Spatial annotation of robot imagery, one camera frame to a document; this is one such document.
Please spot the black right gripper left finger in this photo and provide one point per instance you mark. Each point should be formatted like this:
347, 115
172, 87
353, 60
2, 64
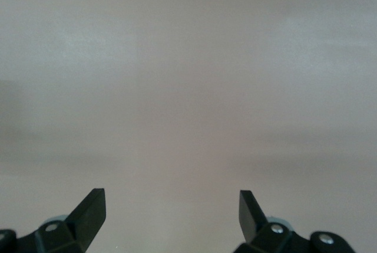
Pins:
87, 217

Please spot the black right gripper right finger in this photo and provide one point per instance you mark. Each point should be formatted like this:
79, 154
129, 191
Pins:
253, 220

